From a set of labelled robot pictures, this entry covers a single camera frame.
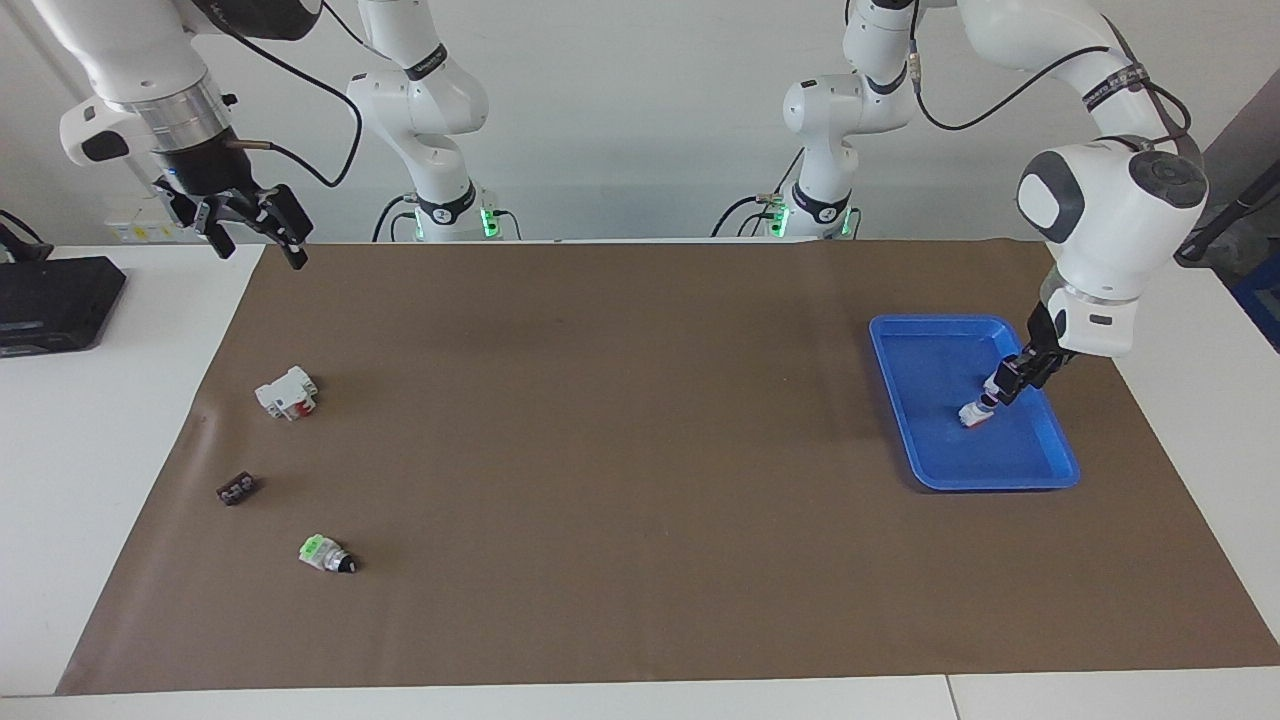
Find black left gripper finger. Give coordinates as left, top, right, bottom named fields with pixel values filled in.
left=984, top=355, right=1035, bottom=408
left=1012, top=356, right=1063, bottom=399

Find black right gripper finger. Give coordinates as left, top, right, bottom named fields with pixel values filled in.
left=248, top=184, right=314, bottom=271
left=154, top=180, right=237, bottom=260

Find blue plastic tray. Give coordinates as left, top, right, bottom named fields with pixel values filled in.
left=868, top=314, right=1082, bottom=492

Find white circuit breaker red lever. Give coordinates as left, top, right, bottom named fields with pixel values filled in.
left=254, top=366, right=319, bottom=422

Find black box device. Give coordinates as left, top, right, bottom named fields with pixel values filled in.
left=0, top=256, right=128, bottom=358

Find blue crate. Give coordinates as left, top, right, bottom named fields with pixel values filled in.
left=1232, top=275, right=1280, bottom=351

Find black tripod stand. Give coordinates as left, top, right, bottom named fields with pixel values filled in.
left=1165, top=160, right=1280, bottom=266

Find brown paper table mat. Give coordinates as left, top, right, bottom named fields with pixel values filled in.
left=55, top=240, right=1280, bottom=696

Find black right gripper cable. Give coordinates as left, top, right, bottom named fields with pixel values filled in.
left=205, top=0, right=364, bottom=189

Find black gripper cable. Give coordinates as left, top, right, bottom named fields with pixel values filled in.
left=205, top=0, right=364, bottom=189
left=905, top=40, right=1196, bottom=171

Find white wall socket box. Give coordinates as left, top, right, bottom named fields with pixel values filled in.
left=105, top=195, right=201, bottom=244

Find black right arm base cables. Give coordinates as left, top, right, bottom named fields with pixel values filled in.
left=372, top=193, right=521, bottom=243

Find black arm base cables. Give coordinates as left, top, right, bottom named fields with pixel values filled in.
left=712, top=150, right=806, bottom=239
left=372, top=193, right=521, bottom=243

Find black cable on box device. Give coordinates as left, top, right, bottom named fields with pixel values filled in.
left=0, top=210, right=51, bottom=263

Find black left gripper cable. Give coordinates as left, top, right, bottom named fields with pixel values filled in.
left=905, top=40, right=1196, bottom=171

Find black left arm base cables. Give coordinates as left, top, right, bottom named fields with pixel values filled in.
left=712, top=150, right=806, bottom=239

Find white green switch black knob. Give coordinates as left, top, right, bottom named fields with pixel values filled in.
left=298, top=533, right=361, bottom=577

